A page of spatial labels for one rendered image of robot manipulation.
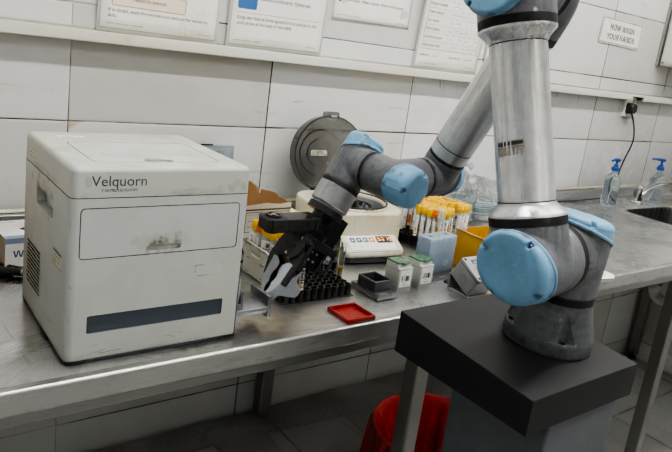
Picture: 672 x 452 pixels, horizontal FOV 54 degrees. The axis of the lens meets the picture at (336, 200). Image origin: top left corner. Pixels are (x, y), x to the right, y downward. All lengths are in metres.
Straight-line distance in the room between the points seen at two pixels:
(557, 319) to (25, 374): 0.81
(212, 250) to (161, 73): 0.69
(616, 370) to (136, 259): 0.78
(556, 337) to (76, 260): 0.75
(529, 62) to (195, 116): 0.97
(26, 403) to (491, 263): 0.68
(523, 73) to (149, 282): 0.64
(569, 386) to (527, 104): 0.43
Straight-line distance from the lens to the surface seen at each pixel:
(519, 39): 1.00
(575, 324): 1.15
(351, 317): 1.30
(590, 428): 1.26
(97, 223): 1.00
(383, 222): 1.66
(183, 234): 1.05
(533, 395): 1.03
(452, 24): 2.21
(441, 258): 1.60
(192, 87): 1.71
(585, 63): 2.83
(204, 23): 1.71
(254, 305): 1.20
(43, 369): 1.07
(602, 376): 1.16
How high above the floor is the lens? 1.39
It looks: 13 degrees down
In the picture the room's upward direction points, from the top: 8 degrees clockwise
